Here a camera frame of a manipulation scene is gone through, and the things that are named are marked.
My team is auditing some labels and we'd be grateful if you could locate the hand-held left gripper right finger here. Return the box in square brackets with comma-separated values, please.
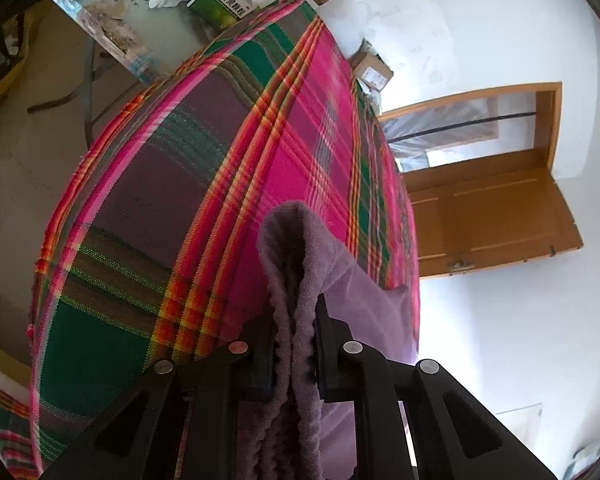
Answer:
[315, 296, 556, 480]

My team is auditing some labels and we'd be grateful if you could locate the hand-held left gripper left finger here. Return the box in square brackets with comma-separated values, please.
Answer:
[42, 316, 278, 480]

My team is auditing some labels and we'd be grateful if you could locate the purple fleece cloth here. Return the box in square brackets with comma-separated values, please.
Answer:
[236, 201, 422, 480]

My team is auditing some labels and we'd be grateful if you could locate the pink plaid blanket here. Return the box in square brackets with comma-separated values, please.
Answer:
[0, 0, 422, 479]

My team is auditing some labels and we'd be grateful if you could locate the wooden door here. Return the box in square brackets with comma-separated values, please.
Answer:
[402, 164, 584, 282]

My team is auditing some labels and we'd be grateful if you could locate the clear plastic curtain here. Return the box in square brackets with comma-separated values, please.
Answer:
[384, 97, 502, 172]

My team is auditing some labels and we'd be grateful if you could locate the brown cardboard box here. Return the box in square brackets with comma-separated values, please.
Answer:
[352, 49, 395, 93]

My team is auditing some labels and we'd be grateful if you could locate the glass top table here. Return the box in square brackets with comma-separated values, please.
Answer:
[27, 0, 301, 151]

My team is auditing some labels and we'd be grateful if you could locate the green and white box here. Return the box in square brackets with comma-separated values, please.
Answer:
[187, 0, 254, 29]

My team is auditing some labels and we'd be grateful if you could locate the wooden door frame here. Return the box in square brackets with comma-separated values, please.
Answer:
[376, 82, 564, 182]

